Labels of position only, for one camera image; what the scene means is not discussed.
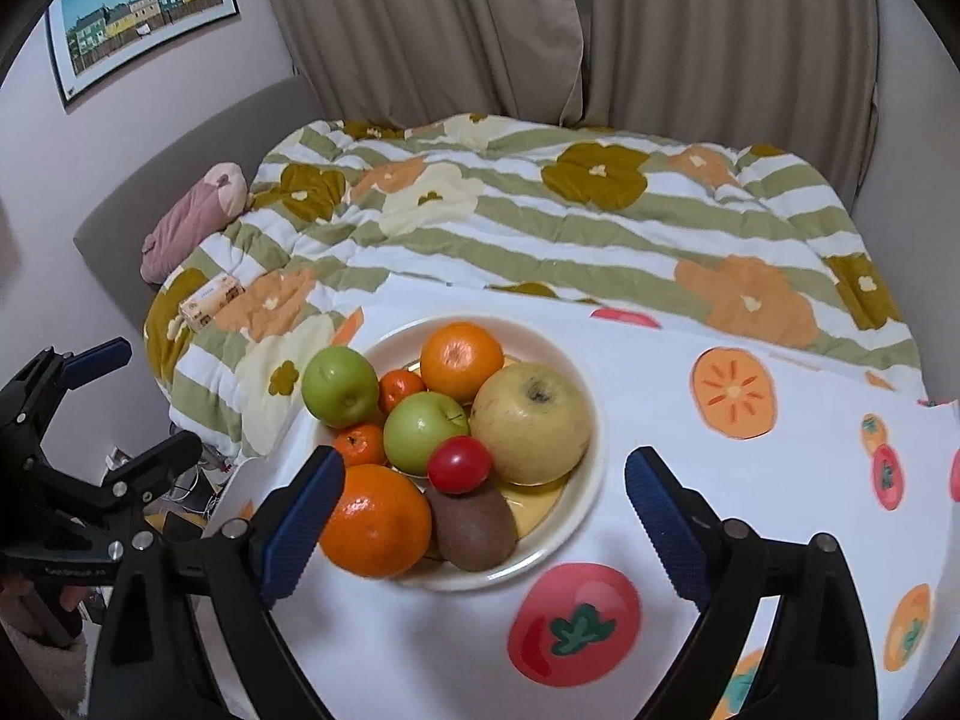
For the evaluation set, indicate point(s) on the pink plush toy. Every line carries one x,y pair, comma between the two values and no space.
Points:
187,225

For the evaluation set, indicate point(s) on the white fruit-print cloth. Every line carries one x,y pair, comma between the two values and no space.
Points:
675,405

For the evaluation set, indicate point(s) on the brown kiwi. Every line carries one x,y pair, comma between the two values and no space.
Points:
472,529

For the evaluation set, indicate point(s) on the tissue packet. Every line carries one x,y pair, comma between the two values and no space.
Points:
212,302

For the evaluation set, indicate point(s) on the small tangerine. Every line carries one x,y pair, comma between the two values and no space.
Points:
361,445
401,390

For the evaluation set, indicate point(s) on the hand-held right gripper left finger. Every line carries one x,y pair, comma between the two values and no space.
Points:
300,525

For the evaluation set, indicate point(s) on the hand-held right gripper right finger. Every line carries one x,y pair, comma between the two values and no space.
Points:
667,517

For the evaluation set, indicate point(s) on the framed wall picture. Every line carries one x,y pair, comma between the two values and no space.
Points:
142,7

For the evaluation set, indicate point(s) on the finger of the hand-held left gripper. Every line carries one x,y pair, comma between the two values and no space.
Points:
161,461
97,360

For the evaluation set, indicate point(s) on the orange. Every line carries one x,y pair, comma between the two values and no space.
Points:
375,521
461,361

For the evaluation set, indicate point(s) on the grey headboard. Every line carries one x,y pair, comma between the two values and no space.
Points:
187,142

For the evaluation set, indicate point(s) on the person's left forearm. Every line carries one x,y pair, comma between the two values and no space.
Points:
37,679

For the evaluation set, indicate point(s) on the yellow apple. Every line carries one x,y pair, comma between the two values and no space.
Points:
532,424

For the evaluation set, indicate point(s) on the person's left hand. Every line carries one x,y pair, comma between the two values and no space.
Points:
71,601

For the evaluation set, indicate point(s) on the cream plate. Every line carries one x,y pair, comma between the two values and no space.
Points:
536,506

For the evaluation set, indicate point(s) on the striped floral quilt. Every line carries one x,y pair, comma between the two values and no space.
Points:
637,232

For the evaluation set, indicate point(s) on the beige curtain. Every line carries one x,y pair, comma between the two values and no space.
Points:
712,37
412,22

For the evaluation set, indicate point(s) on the green apple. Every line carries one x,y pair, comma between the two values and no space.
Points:
420,435
339,386

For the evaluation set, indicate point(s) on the red cherry tomato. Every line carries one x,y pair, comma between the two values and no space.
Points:
459,465

